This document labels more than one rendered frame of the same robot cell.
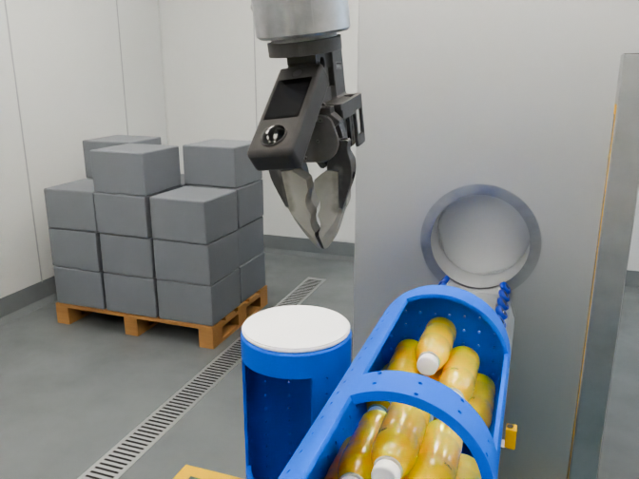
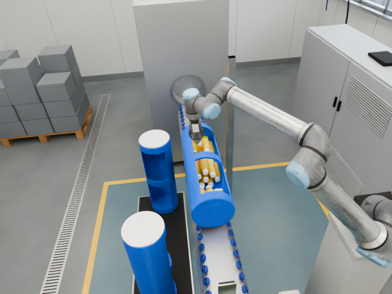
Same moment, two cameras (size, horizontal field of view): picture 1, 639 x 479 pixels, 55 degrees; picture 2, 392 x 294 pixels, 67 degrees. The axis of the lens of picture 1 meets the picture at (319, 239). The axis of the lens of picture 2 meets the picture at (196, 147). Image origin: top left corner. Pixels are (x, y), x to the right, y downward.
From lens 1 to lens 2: 1.31 m
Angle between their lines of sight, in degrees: 30
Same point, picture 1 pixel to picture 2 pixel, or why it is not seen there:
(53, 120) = not seen: outside the picture
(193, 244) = (63, 101)
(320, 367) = (166, 147)
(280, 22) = (193, 118)
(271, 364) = (153, 151)
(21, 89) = not seen: outside the picture
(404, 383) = (204, 154)
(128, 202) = (25, 89)
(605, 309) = (230, 115)
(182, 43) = not seen: outside the picture
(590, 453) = (231, 147)
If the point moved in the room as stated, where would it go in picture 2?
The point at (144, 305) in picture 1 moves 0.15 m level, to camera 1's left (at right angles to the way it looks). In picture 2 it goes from (46, 129) to (35, 132)
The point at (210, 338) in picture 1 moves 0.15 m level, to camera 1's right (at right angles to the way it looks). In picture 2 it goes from (81, 135) to (91, 132)
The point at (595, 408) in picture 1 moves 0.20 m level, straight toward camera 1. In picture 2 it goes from (231, 137) to (233, 150)
